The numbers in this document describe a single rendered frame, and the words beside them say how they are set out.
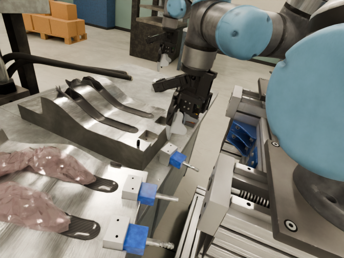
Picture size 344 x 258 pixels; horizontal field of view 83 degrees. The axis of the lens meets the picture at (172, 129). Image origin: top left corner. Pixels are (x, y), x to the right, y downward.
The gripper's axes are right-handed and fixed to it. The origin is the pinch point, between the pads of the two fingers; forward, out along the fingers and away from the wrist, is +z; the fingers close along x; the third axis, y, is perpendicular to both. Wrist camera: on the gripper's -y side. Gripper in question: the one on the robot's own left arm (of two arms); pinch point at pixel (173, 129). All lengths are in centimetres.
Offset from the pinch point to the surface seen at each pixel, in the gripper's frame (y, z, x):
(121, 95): -30.1, 3.5, 9.7
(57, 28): -422, 70, 237
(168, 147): -0.5, 7.4, 0.0
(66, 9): -423, 33, 263
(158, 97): -30, 13, 39
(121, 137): -11.7, 3.8, -9.9
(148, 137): -7.7, 6.6, -1.3
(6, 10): -93, -15, 5
